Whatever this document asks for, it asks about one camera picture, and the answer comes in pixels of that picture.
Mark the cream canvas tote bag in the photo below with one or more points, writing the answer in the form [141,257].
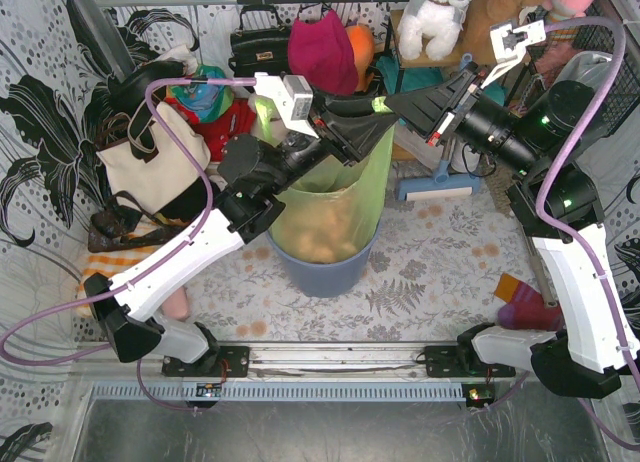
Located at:
[157,179]

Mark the pink glasses case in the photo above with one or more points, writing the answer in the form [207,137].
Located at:
[177,306]

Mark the red purple sock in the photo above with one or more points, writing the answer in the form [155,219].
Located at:
[524,307]

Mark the orange checkered cloth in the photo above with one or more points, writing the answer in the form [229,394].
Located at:
[110,264]

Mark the orange plush toy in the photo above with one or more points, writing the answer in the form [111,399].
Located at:
[363,46]

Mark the green trash bag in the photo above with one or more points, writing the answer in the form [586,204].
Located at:
[332,212]

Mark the brown leather strap bag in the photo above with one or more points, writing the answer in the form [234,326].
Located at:
[113,228]

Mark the aluminium front rail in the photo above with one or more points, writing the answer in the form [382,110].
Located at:
[277,361]

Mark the silver foil pouch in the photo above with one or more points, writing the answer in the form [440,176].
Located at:
[588,67]

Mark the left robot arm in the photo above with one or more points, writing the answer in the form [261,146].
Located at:
[127,305]

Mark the magenta fabric bag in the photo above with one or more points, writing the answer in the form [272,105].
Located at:
[322,52]

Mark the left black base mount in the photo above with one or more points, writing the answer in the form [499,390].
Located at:
[230,361]

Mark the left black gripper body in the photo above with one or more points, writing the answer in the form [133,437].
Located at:
[329,136]

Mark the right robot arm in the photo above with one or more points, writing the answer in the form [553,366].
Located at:
[559,209]

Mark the red cloth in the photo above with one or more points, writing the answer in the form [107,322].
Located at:
[238,119]

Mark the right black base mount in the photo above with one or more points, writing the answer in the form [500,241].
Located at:
[459,361]

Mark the black hat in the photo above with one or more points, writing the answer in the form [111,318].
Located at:
[126,96]

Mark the colourful printed bag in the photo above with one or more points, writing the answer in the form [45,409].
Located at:
[200,103]

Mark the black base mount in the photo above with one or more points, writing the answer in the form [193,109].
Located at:
[230,361]
[459,361]

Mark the blue floor squeegee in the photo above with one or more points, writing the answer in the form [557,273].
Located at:
[440,183]

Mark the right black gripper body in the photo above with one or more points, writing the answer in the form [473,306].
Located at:
[447,107]

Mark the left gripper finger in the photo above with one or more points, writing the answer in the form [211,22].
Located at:
[351,106]
[354,140]

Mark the brown teddy bear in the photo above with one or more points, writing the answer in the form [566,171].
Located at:
[481,16]

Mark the white plush sheep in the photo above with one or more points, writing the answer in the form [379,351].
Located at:
[265,125]

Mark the black wire basket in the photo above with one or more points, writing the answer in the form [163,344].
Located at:
[550,57]

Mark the blue trash bin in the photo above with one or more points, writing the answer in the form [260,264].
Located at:
[325,280]

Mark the white plush dog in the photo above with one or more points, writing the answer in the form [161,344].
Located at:
[430,27]

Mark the teal folded cloth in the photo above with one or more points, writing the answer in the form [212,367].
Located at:
[417,78]

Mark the black leather handbag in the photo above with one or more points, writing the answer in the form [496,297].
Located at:
[260,50]

